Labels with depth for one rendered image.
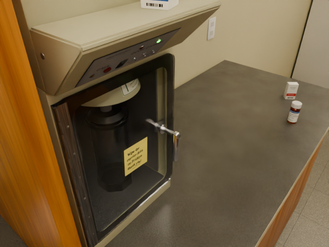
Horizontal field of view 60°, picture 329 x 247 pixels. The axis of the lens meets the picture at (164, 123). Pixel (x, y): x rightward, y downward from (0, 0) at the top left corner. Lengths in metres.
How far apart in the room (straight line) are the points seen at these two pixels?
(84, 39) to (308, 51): 3.27
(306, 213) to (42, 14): 2.09
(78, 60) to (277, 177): 0.81
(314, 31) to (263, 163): 2.56
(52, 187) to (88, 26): 0.23
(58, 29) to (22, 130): 0.14
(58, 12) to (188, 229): 0.62
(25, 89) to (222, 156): 0.82
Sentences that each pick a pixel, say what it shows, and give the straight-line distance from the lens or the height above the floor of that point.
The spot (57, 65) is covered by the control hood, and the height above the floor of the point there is 1.47.
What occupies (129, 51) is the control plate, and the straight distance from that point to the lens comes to 0.45.
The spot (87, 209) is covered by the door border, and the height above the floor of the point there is 1.12.
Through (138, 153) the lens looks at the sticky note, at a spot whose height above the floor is 1.18.
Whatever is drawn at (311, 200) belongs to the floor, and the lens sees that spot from 2.38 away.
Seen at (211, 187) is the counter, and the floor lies 0.94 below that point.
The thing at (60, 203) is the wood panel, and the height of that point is 1.28.
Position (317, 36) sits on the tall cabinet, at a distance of 3.49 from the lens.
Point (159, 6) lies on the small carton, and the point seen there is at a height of 1.52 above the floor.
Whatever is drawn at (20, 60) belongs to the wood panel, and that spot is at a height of 1.50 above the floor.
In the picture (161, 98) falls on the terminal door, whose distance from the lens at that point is 0.67.
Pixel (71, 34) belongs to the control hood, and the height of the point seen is 1.51.
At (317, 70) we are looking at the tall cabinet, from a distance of 3.58.
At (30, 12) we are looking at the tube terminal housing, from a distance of 0.45.
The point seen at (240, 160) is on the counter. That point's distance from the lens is 1.05.
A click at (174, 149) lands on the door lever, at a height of 1.16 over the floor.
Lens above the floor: 1.62
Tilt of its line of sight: 35 degrees down
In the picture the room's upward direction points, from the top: straight up
